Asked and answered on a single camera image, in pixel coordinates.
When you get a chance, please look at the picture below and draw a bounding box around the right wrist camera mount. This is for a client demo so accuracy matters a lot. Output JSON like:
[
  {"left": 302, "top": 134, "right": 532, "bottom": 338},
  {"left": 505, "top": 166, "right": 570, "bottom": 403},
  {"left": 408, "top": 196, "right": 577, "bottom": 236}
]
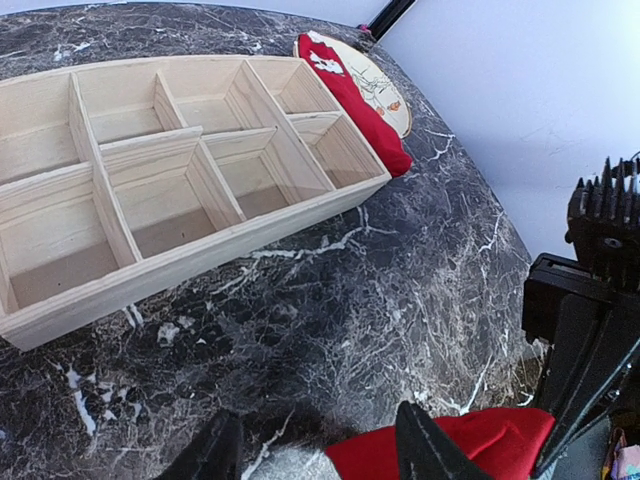
[{"left": 565, "top": 155, "right": 639, "bottom": 293}]

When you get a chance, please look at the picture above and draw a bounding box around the plain red sock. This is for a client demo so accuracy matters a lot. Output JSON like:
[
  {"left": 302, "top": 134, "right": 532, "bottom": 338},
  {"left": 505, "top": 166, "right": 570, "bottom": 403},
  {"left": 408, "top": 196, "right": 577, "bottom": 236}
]
[{"left": 325, "top": 401, "right": 555, "bottom": 479}]

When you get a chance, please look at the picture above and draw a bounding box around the wooden compartment tray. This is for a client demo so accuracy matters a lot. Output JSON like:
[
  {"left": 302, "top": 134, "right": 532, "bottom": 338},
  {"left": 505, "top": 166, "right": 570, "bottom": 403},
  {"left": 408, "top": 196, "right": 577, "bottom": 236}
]
[{"left": 1, "top": 55, "right": 390, "bottom": 351}]

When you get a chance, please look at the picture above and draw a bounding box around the black right corner post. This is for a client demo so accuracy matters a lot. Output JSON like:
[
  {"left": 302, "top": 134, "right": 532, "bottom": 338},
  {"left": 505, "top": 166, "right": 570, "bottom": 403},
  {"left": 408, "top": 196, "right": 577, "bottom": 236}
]
[{"left": 358, "top": 0, "right": 416, "bottom": 41}]

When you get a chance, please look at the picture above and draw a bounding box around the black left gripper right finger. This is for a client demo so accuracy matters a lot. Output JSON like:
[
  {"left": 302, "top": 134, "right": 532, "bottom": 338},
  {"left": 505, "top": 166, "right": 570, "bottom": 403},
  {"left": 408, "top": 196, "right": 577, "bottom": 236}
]
[{"left": 395, "top": 401, "right": 491, "bottom": 480}]

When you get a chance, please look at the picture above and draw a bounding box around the round beige decorated plate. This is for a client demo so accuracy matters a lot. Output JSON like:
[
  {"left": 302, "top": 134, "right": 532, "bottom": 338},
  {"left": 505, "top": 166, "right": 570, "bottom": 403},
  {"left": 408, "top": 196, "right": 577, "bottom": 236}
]
[{"left": 307, "top": 31, "right": 413, "bottom": 139}]

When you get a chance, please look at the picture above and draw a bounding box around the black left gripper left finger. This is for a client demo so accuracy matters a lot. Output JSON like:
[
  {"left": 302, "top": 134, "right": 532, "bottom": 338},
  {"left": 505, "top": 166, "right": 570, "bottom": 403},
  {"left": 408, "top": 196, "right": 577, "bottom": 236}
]
[{"left": 157, "top": 410, "right": 243, "bottom": 480}]

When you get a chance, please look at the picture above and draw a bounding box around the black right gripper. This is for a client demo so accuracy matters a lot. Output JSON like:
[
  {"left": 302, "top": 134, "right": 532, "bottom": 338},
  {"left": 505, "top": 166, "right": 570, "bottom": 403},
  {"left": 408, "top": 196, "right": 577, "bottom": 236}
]
[{"left": 522, "top": 254, "right": 639, "bottom": 475}]

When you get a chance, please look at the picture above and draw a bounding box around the red santa sock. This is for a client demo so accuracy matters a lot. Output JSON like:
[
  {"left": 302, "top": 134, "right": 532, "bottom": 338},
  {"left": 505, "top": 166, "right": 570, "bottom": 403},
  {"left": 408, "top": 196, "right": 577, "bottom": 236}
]
[{"left": 297, "top": 31, "right": 412, "bottom": 177}]

